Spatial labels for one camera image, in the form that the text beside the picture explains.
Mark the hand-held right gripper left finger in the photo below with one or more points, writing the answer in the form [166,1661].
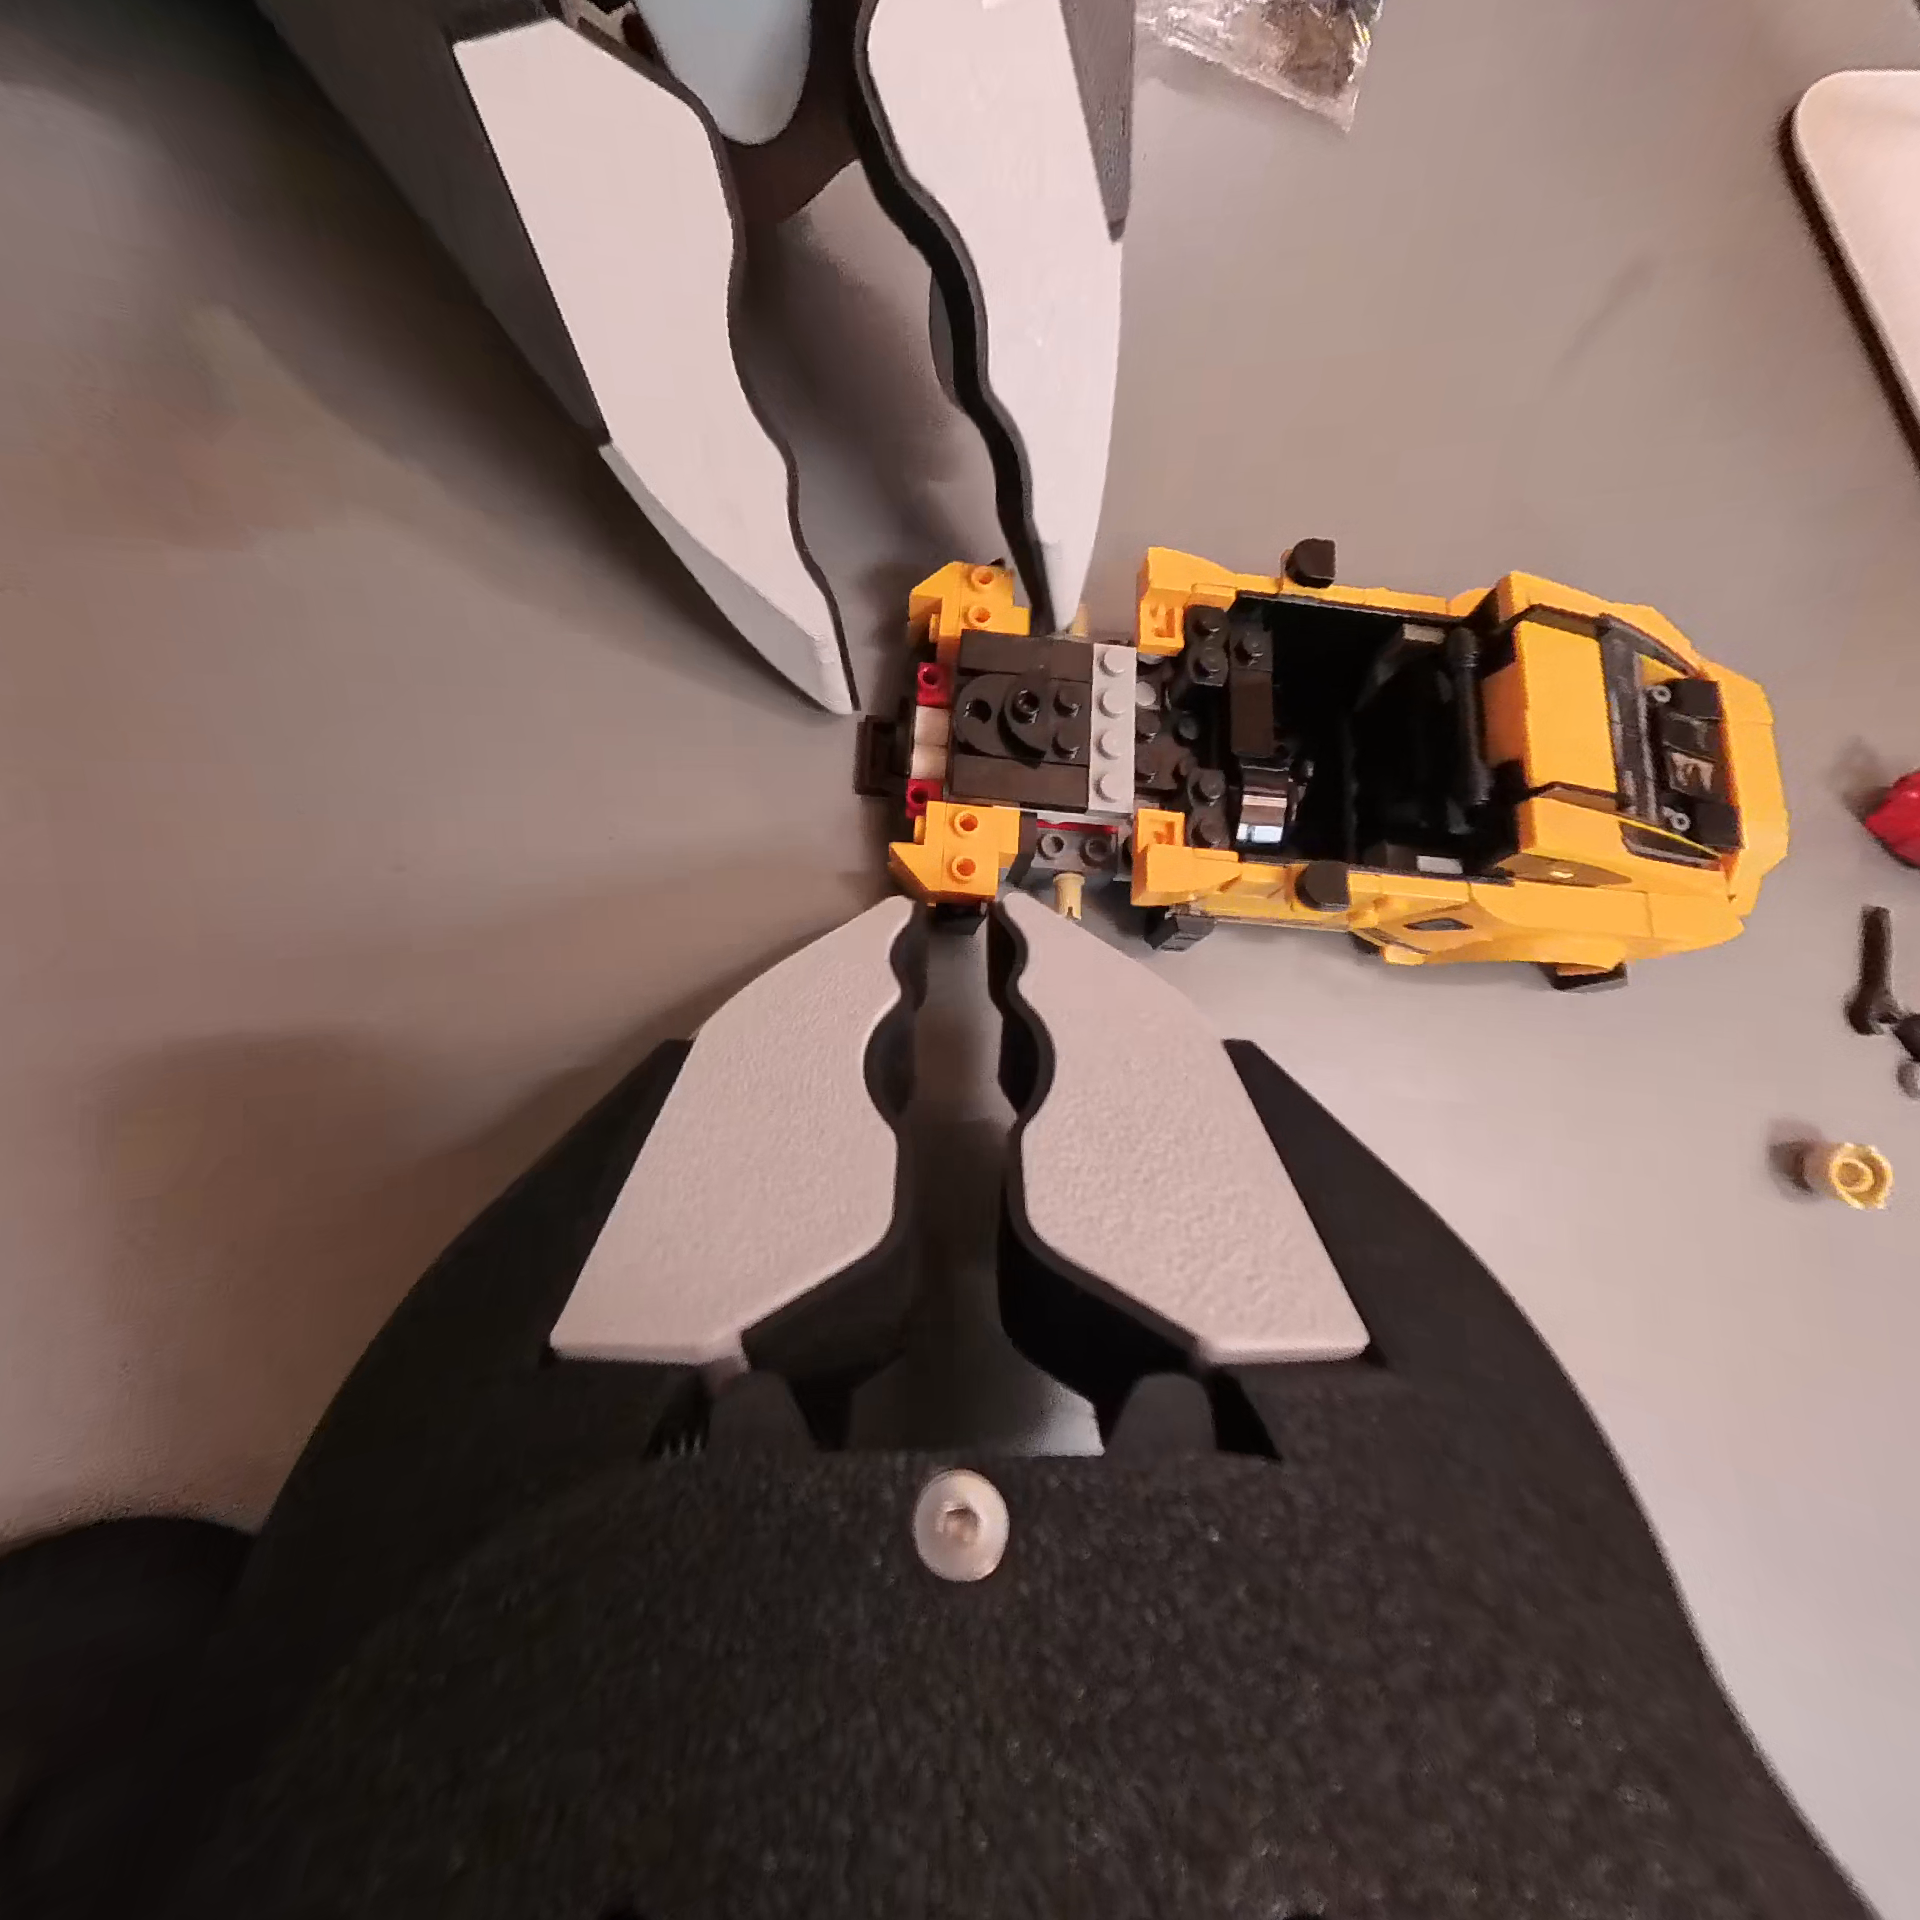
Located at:
[750,1184]

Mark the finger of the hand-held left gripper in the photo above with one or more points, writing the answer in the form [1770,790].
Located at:
[630,270]
[1021,225]

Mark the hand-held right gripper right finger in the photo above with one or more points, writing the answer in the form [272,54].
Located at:
[1170,1184]

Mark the clear plastic bag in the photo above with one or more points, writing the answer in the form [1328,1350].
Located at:
[1261,44]

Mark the yellow lego car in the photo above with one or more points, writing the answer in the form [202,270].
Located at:
[1575,705]

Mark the white book stand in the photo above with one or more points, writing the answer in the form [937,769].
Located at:
[1876,225]

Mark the tan round lego piece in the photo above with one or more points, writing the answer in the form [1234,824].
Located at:
[1853,1174]

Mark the black lego wrench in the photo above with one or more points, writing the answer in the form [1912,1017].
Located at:
[1872,974]

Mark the red lego minifigure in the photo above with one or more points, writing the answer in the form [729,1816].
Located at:
[1902,819]

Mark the person's dark clothing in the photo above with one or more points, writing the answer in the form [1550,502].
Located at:
[89,1724]

